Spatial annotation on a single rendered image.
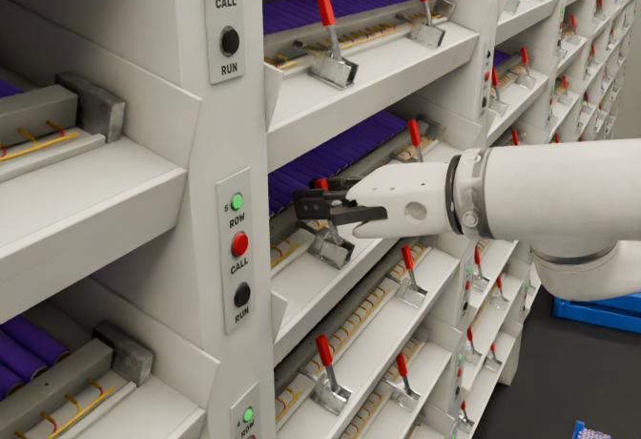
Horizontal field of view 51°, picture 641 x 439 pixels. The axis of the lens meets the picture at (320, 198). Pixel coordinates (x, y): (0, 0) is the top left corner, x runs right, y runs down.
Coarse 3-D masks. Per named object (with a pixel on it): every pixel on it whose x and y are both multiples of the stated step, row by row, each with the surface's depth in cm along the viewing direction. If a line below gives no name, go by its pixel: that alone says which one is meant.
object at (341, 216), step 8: (336, 208) 63; (344, 208) 63; (352, 208) 62; (360, 208) 62; (368, 208) 62; (376, 208) 62; (384, 208) 62; (336, 216) 62; (344, 216) 62; (352, 216) 62; (360, 216) 62; (368, 216) 62; (376, 216) 62; (384, 216) 62; (336, 224) 62
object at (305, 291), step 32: (416, 96) 108; (448, 128) 107; (480, 128) 105; (448, 160) 103; (320, 224) 77; (352, 224) 79; (352, 256) 73; (288, 288) 65; (320, 288) 66; (288, 320) 61; (288, 352) 64
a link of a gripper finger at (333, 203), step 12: (300, 192) 68; (312, 192) 67; (324, 192) 67; (300, 204) 68; (312, 204) 67; (324, 204) 66; (336, 204) 64; (300, 216) 69; (312, 216) 68; (324, 216) 68
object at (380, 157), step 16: (384, 144) 95; (400, 144) 97; (368, 160) 89; (384, 160) 93; (336, 176) 83; (352, 176) 84; (288, 208) 73; (272, 224) 69; (288, 224) 70; (272, 240) 68; (288, 240) 70
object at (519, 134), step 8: (520, 120) 172; (512, 128) 172; (520, 128) 172; (528, 128) 171; (536, 128) 170; (504, 136) 166; (512, 136) 156; (520, 136) 171; (528, 136) 172; (536, 136) 171; (544, 136) 170; (496, 144) 160; (504, 144) 163; (512, 144) 170; (520, 144) 171; (528, 144) 173; (536, 144) 172
